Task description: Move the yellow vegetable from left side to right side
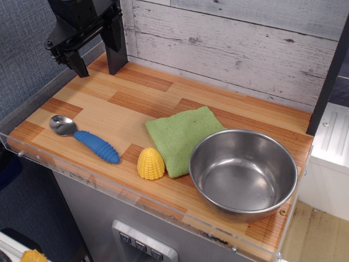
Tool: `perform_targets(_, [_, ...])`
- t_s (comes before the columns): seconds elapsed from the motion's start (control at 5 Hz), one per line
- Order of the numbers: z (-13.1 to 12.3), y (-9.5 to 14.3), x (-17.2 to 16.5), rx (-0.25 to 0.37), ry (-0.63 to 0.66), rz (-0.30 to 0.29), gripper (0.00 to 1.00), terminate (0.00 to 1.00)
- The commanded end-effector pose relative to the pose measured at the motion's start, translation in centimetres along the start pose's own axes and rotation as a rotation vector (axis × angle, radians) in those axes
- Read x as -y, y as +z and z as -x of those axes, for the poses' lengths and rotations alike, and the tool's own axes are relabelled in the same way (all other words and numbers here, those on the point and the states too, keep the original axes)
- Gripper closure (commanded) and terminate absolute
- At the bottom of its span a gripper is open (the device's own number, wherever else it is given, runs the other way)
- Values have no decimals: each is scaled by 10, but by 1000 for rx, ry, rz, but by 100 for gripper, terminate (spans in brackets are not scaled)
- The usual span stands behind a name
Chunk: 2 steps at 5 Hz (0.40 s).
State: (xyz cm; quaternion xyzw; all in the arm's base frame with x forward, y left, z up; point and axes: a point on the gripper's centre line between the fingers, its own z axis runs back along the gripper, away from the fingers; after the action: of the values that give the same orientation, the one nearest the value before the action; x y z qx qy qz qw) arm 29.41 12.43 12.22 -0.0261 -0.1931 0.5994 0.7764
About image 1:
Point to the stainless steel bowl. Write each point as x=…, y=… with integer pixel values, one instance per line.
x=243, y=175

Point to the white aluminium side cabinet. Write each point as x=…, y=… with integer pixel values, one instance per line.
x=324, y=185

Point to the blue handled metal spoon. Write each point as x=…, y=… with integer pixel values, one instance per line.
x=65, y=126

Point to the yellow toy corn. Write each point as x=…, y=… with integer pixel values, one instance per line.
x=150, y=164

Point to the yellow object bottom left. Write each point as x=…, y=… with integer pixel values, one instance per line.
x=33, y=256

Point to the grey dispenser control panel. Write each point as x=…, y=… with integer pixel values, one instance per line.
x=148, y=248

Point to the green microfiber cloth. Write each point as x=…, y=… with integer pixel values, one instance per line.
x=176, y=136

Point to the clear acrylic table guard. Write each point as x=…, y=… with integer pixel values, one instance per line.
x=170, y=210

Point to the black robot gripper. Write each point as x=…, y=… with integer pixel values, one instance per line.
x=77, y=23

